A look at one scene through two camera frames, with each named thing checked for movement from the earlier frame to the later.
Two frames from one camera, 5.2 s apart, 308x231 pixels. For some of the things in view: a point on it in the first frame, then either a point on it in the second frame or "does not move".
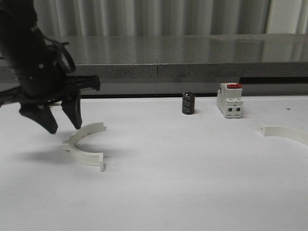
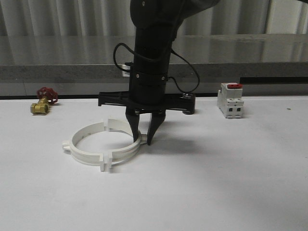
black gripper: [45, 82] -> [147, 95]
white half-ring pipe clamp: [299, 135] -> [122, 155]
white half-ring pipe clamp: [90, 158] does not move
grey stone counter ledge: [184, 57] does not move
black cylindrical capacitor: [188, 103] does not move
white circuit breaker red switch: [229, 100] does not move
